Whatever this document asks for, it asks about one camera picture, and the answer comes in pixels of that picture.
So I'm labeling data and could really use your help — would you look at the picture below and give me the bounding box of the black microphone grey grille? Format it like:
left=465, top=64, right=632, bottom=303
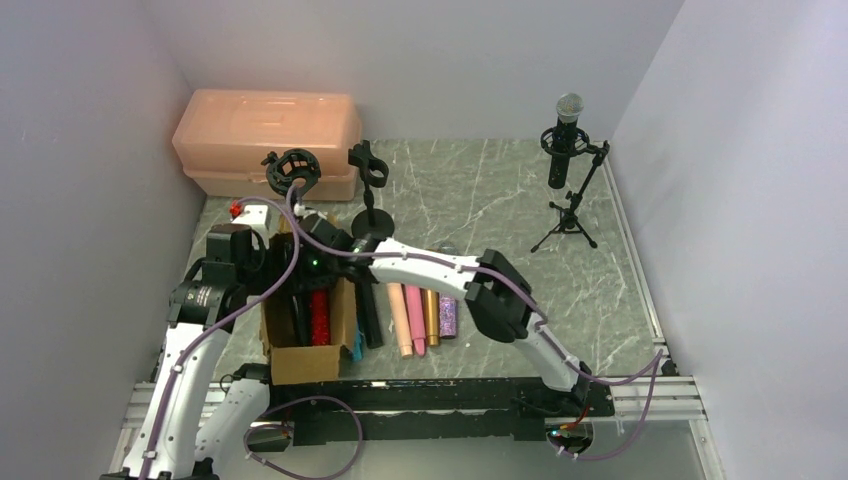
left=355, top=282, right=384, bottom=349

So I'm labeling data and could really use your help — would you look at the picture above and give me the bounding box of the brown cardboard box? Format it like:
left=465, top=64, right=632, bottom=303
left=260, top=278, right=358, bottom=385

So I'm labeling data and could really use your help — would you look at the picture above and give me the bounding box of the beige toy microphone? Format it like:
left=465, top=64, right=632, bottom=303
left=386, top=283, right=414, bottom=359

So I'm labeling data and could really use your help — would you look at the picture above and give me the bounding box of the pink toy microphone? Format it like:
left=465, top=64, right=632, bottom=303
left=404, top=285, right=427, bottom=356

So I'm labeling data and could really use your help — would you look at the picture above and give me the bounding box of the blue toy microphone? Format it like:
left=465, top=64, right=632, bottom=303
left=351, top=329, right=364, bottom=362

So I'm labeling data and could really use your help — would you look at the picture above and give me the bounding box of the shock mount desk stand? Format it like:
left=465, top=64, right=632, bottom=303
left=261, top=148, right=322, bottom=203

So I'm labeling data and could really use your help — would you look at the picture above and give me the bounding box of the clip mount desk stand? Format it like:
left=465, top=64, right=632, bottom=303
left=348, top=140, right=395, bottom=239

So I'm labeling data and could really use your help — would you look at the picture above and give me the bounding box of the gold microphone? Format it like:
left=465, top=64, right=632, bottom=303
left=422, top=289, right=440, bottom=347

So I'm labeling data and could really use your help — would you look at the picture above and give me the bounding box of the purple glitter microphone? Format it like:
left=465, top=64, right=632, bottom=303
left=437, top=243, right=460, bottom=341

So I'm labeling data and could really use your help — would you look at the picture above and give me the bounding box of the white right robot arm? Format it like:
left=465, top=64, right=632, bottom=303
left=292, top=206, right=591, bottom=402

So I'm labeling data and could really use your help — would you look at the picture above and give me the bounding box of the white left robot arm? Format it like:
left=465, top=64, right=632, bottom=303
left=110, top=223, right=271, bottom=479

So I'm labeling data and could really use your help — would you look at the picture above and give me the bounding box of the black tripod microphone stand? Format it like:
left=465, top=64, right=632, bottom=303
left=530, top=127, right=610, bottom=253

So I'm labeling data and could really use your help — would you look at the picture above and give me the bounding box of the red glitter microphone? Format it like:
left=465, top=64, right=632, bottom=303
left=310, top=289, right=331, bottom=346

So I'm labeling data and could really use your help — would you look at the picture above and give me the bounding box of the orange plastic storage box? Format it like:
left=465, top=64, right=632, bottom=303
left=172, top=89, right=362, bottom=202

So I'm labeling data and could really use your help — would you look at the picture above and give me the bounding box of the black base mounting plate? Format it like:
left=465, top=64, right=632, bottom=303
left=259, top=377, right=615, bottom=446

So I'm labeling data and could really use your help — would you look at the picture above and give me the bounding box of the black microphone silver grille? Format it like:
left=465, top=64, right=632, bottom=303
left=548, top=93, right=584, bottom=190

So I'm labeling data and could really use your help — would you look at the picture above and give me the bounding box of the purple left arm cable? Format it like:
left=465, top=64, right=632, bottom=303
left=136, top=195, right=364, bottom=480

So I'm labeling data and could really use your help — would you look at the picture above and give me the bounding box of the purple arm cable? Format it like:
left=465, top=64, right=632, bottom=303
left=286, top=182, right=665, bottom=463
left=136, top=195, right=364, bottom=480

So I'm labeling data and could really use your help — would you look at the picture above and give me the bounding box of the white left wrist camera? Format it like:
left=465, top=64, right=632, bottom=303
left=229, top=200, right=271, bottom=235

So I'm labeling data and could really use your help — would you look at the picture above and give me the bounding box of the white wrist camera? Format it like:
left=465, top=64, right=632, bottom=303
left=229, top=200, right=271, bottom=235
left=292, top=203, right=332, bottom=231

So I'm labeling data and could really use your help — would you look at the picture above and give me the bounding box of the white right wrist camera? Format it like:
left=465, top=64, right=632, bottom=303
left=292, top=203, right=332, bottom=231

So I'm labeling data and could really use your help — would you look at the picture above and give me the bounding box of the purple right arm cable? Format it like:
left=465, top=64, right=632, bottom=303
left=286, top=182, right=665, bottom=463

